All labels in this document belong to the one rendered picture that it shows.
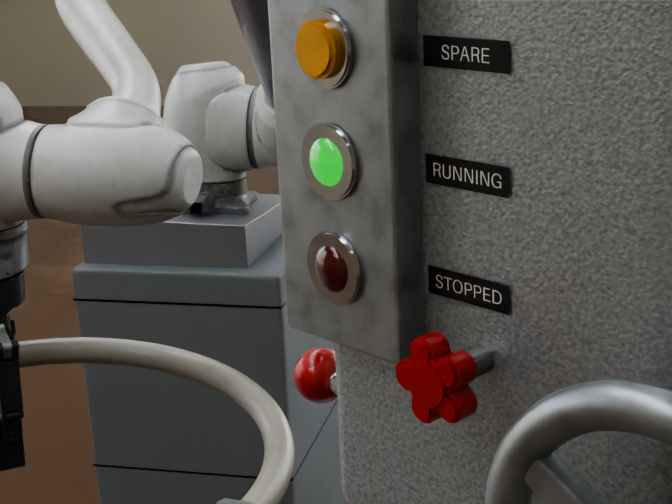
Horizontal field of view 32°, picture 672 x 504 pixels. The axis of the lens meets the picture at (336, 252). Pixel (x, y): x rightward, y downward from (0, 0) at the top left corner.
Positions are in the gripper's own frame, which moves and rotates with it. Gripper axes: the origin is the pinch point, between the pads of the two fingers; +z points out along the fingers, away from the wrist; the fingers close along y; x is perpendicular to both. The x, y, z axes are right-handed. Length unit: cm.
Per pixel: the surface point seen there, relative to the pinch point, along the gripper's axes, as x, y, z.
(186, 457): 43, -58, 44
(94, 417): 29, -71, 38
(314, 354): 5, 72, -38
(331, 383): 5, 73, -37
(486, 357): 5, 88, -44
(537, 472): 2, 95, -43
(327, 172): 1, 81, -51
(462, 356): 3, 89, -46
